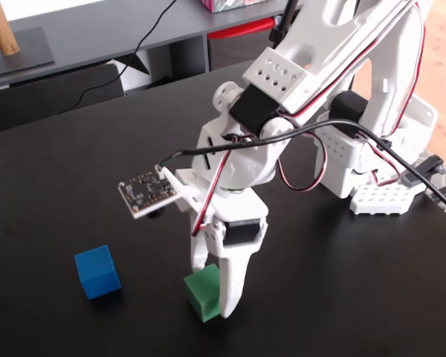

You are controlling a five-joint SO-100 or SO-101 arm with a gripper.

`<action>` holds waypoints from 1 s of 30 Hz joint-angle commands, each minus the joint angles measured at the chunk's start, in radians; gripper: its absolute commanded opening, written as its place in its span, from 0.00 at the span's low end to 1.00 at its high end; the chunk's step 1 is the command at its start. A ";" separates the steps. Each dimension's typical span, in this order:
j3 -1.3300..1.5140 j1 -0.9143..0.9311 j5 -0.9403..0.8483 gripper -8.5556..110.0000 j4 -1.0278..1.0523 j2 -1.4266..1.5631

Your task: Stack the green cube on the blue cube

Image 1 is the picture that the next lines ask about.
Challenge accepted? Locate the black camera cable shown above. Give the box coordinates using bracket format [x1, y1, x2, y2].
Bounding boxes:
[158, 118, 446, 221]

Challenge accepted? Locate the grey shelf unit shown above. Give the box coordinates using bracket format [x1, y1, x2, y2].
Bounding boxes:
[0, 0, 309, 137]

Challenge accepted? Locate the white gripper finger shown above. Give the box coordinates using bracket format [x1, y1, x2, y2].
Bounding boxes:
[204, 222, 253, 320]
[189, 218, 210, 273]

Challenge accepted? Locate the red black servo wire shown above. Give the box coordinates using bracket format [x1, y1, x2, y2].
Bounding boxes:
[277, 0, 429, 193]
[192, 134, 243, 238]

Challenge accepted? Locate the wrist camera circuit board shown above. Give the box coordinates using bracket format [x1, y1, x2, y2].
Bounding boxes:
[117, 167, 180, 221]

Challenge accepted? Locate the dark grey flat slab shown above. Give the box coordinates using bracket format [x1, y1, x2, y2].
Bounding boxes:
[0, 26, 56, 80]

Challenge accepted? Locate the colourful patterned box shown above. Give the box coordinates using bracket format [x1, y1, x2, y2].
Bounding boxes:
[197, 0, 261, 14]

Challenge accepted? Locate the thin black tripod leg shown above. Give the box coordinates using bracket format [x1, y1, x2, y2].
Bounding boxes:
[268, 0, 300, 50]

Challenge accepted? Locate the blue cube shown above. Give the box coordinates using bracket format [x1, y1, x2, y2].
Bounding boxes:
[74, 244, 123, 300]

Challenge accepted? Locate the grey black table clamp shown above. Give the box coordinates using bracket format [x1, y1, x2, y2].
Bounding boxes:
[400, 155, 446, 204]

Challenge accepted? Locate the thin black cable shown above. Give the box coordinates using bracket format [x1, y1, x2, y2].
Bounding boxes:
[57, 0, 176, 115]

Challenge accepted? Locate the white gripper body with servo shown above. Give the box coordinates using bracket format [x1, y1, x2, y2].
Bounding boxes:
[163, 167, 271, 248]

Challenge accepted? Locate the dark grey storage bin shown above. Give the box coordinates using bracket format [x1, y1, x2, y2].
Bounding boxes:
[207, 28, 283, 71]
[0, 61, 126, 137]

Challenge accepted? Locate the wooden pole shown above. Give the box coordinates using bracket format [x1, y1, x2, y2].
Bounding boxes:
[0, 0, 20, 57]

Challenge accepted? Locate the green cube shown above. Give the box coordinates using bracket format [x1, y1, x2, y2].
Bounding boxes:
[183, 263, 224, 324]

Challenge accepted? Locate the red flat item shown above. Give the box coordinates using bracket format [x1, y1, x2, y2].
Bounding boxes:
[207, 16, 283, 40]

